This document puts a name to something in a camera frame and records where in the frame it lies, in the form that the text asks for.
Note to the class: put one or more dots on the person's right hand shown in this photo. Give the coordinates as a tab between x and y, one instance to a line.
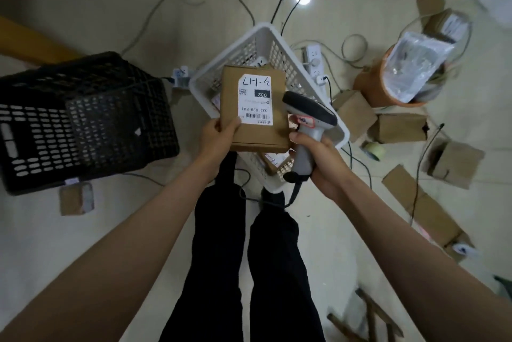
330	165

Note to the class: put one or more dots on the person's left hand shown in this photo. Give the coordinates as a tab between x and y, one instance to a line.
214	145

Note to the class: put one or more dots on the person's left thumb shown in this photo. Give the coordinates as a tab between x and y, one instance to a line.
228	124

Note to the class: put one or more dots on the person's right thumb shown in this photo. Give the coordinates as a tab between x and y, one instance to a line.
303	139

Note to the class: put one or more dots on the grey barcode scanner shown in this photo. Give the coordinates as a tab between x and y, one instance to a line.
306	153

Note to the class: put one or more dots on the labelled brown cardboard parcel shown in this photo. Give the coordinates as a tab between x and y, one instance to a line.
256	114

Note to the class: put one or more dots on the person's left forearm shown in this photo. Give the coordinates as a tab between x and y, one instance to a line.
120	257

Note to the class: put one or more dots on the person's right forearm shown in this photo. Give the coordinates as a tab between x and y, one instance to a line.
408	257

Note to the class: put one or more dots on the parcel in basket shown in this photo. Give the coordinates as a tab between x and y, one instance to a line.
276	161

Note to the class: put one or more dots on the small brown cardboard box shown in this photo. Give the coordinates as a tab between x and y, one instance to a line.
354	114

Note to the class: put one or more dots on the person's black shoe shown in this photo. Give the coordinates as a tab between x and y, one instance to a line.
272	196

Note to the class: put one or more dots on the small white power strip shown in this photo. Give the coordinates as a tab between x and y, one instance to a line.
182	76

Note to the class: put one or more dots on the roll of tape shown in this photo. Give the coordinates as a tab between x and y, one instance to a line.
374	150

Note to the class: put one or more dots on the orange bucket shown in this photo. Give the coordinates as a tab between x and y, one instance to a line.
370	88

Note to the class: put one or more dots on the white plastic basket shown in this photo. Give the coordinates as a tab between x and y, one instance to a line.
264	44

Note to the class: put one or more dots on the long brown cardboard box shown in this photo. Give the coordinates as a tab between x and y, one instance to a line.
400	128

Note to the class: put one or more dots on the clear plastic bag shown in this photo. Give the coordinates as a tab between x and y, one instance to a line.
416	62

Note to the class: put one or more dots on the person's black trousers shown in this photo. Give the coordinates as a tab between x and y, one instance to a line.
276	273

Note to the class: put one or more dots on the flat cardboard sheet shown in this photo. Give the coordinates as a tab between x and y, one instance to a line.
424	205

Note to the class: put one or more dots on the black plastic crate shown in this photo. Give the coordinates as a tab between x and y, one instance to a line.
80	122

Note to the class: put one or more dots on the open brown cardboard box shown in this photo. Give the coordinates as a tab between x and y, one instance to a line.
456	165

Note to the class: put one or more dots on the small flat cardboard box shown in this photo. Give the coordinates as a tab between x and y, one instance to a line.
76	198

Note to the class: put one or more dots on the taped cardboard box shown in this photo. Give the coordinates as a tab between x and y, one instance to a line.
446	26

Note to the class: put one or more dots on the wooden board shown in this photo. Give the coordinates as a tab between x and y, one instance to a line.
32	44

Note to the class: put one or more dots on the wooden frame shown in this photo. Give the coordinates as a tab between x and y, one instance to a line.
372	319

